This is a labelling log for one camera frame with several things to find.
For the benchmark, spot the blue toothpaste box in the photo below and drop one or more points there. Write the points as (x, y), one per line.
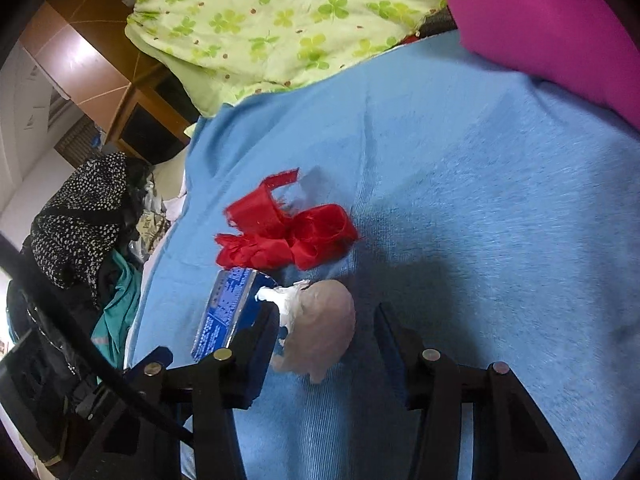
(225, 310)

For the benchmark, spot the pile of dark clothes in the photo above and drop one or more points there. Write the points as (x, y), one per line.
(75, 330)

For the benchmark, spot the pink pillow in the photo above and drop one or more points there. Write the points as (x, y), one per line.
(540, 20)

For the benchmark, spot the small floral cloth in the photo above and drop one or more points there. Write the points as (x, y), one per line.
(150, 227)

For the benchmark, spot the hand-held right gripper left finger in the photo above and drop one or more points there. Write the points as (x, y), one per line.
(260, 355)

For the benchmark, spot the low wooden cabinet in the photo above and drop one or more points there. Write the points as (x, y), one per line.
(125, 110)

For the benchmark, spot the black white dotted garment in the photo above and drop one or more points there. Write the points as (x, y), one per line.
(75, 220)

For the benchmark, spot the blue blanket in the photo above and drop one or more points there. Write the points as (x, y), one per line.
(475, 210)

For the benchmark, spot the green clover print quilt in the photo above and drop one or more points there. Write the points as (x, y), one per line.
(250, 35)

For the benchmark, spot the white tissue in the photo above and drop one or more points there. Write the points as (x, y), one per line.
(320, 330)

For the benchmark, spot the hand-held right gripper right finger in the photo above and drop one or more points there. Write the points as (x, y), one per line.
(400, 360)

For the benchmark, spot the teal garment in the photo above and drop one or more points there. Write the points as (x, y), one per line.
(120, 300)

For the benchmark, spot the torn red ribbon bag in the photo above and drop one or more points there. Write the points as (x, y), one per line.
(300, 240)

